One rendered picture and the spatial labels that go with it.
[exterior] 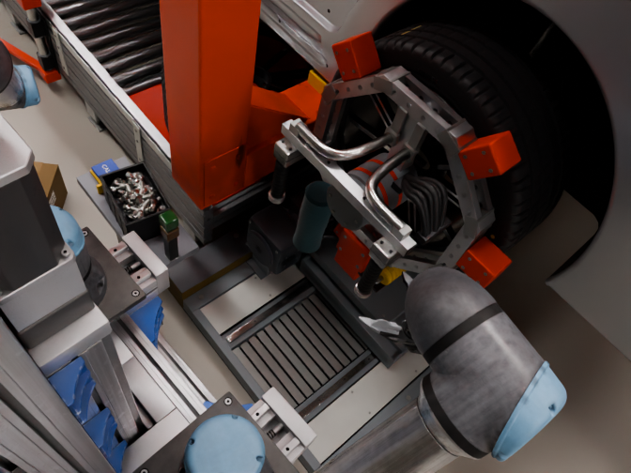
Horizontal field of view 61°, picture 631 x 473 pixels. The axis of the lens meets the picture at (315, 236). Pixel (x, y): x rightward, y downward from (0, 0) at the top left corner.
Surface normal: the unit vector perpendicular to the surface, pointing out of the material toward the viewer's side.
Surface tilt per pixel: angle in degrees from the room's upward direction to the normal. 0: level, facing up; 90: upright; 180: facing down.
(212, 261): 0
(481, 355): 31
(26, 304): 90
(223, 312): 0
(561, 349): 0
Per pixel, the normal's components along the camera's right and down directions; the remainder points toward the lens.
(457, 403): -0.53, -0.17
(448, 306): -0.36, -0.48
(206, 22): 0.65, 0.69
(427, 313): -0.73, -0.35
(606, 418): 0.18, -0.54
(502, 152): 0.51, -0.04
